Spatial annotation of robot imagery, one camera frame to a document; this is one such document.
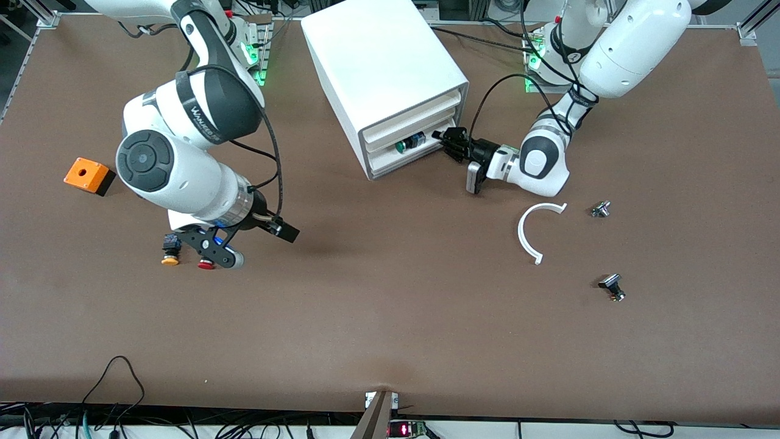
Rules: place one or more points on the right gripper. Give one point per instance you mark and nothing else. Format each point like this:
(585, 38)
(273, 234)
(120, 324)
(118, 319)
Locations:
(263, 219)

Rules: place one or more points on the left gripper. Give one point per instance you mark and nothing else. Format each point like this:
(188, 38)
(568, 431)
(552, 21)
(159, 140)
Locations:
(479, 150)

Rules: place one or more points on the green push button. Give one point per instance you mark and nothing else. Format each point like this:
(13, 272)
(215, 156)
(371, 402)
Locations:
(409, 142)

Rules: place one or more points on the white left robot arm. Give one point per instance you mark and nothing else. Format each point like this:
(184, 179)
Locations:
(634, 49)

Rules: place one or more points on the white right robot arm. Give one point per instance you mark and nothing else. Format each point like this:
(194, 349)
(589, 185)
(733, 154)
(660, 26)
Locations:
(183, 177)

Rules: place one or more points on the white plain drawer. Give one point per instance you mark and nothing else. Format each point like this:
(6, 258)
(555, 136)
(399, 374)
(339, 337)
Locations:
(396, 169)
(414, 116)
(414, 130)

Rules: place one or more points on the red push button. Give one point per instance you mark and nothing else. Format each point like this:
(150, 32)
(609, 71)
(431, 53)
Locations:
(206, 264)

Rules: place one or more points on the yellow push button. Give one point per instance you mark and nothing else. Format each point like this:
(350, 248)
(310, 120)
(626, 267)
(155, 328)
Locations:
(170, 253)

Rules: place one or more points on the white drawer cabinet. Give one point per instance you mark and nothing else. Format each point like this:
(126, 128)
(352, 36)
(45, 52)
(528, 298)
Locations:
(378, 55)

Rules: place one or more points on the white curved plastic piece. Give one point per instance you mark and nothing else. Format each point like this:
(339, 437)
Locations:
(520, 235)

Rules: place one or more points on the orange box with black base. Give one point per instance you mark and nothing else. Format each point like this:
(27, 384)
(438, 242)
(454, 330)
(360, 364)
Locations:
(85, 174)

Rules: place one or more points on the device with red display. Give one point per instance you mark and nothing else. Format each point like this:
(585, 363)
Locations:
(405, 430)

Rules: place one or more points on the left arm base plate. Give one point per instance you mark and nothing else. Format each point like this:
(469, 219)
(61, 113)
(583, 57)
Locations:
(531, 82)

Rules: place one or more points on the small silver switch part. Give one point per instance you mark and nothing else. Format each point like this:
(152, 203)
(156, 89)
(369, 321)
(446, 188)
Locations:
(600, 209)

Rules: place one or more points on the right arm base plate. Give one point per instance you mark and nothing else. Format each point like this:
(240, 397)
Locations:
(263, 61)

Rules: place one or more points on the black and silver switch part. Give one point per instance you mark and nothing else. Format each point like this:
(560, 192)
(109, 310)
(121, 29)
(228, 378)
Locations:
(610, 284)

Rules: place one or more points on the wooden camera post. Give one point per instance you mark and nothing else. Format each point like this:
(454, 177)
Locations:
(375, 421)

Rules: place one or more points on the aluminium frame profile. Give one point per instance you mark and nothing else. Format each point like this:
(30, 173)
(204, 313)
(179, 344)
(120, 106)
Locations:
(46, 18)
(752, 24)

